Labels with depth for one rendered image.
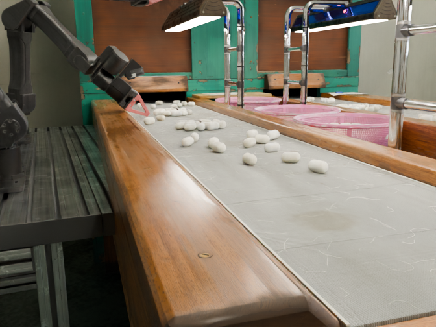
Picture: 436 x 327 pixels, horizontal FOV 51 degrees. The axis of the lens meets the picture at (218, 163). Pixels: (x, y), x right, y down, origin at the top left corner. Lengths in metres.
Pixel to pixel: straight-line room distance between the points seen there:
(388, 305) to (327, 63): 2.07
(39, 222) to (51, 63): 2.13
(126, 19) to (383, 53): 2.23
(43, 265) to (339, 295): 0.55
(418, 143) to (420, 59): 2.80
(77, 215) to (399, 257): 0.52
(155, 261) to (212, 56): 1.83
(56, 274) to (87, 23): 1.41
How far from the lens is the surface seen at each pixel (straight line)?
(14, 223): 0.78
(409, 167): 0.73
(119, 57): 1.41
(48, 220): 0.78
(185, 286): 0.31
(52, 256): 0.80
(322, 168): 0.72
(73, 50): 1.47
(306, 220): 0.51
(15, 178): 1.03
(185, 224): 0.43
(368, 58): 3.66
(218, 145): 0.88
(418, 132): 1.21
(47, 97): 2.85
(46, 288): 0.82
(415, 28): 0.82
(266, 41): 2.23
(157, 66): 2.08
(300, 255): 0.42
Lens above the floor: 0.91
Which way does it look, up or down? 12 degrees down
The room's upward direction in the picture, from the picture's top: 1 degrees counter-clockwise
